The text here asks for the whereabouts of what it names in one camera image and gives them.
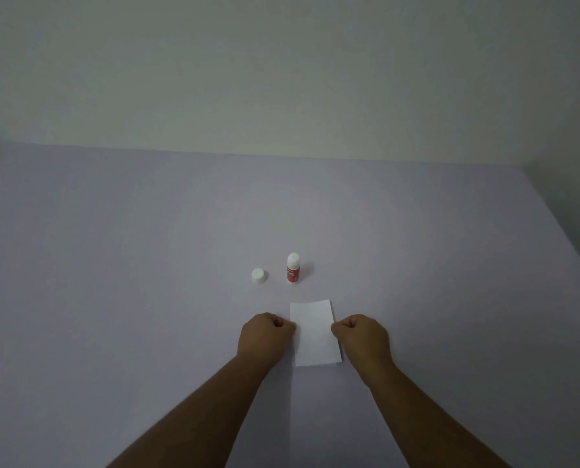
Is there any person's left forearm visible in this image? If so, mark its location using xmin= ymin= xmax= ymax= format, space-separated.
xmin=106 ymin=355 xmax=267 ymax=468

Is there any person's left hand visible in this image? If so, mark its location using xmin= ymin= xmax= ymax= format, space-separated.
xmin=236 ymin=313 xmax=297 ymax=371

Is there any white paper sheet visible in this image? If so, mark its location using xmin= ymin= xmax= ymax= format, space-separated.
xmin=289 ymin=299 xmax=343 ymax=368

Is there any person's right forearm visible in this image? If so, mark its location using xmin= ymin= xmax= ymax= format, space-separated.
xmin=359 ymin=360 xmax=512 ymax=468

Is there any person's right hand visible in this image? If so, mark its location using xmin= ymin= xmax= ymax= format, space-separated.
xmin=330 ymin=314 xmax=394 ymax=381

